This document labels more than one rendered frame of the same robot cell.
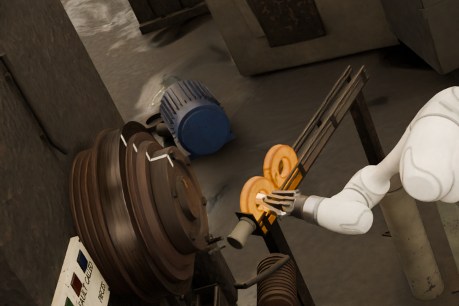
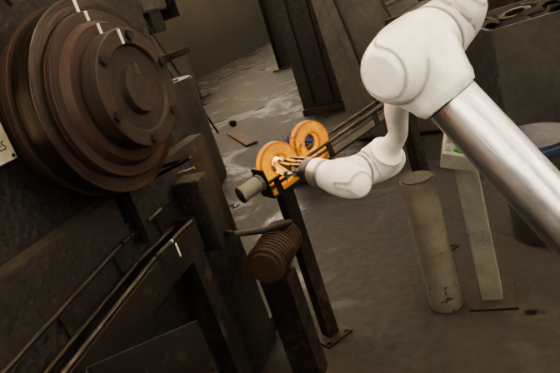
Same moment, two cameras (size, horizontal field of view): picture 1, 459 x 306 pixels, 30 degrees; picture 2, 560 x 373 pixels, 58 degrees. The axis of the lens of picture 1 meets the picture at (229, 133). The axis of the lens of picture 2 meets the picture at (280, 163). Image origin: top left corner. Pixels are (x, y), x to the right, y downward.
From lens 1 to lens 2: 1.34 m
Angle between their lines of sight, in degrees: 16
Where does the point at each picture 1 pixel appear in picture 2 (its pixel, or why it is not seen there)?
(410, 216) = (432, 216)
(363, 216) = (357, 176)
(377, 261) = (407, 272)
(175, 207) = (97, 72)
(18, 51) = not seen: outside the picture
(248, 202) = (262, 160)
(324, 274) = (357, 276)
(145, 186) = (71, 45)
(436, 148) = (411, 27)
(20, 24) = not seen: outside the picture
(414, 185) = (372, 72)
